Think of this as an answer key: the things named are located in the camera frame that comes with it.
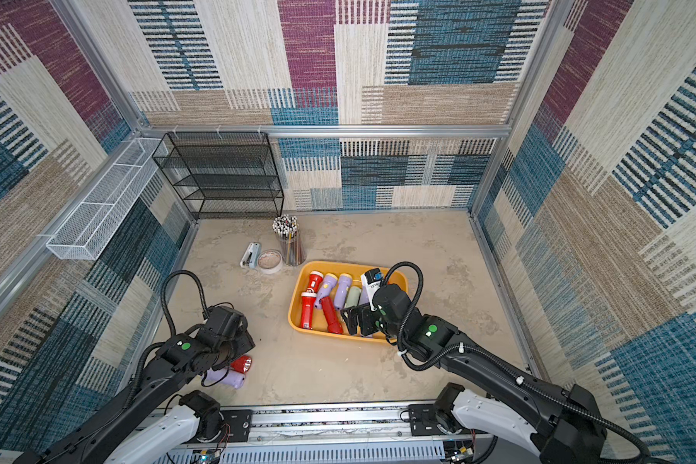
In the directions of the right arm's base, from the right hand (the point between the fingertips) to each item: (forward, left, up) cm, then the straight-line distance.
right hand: (361, 311), depth 77 cm
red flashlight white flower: (+16, +15, -11) cm, 25 cm away
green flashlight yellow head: (+12, +2, -12) cm, 17 cm away
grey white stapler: (+28, +38, -12) cm, 49 cm away
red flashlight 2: (+6, +16, -11) cm, 20 cm away
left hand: (-5, +31, -8) cm, 33 cm away
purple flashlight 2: (+15, +5, -11) cm, 20 cm away
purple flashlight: (-16, +31, +1) cm, 35 cm away
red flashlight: (-9, +33, -12) cm, 37 cm away
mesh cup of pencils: (+26, +23, -6) cm, 35 cm away
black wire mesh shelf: (+55, +51, +4) cm, 75 cm away
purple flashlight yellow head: (+16, +10, -11) cm, 22 cm away
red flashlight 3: (+1, +8, -12) cm, 14 cm away
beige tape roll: (+28, +33, -15) cm, 45 cm away
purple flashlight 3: (+10, -1, -13) cm, 16 cm away
